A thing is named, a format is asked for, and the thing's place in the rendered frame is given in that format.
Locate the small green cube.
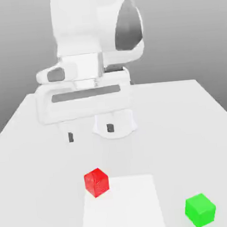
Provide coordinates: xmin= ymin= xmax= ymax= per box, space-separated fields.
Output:
xmin=183 ymin=191 xmax=218 ymax=227

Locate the small red cube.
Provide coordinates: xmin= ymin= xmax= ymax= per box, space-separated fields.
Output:
xmin=83 ymin=166 xmax=111 ymax=199

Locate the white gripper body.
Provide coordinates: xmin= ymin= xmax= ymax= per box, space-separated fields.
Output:
xmin=34 ymin=77 xmax=135 ymax=127

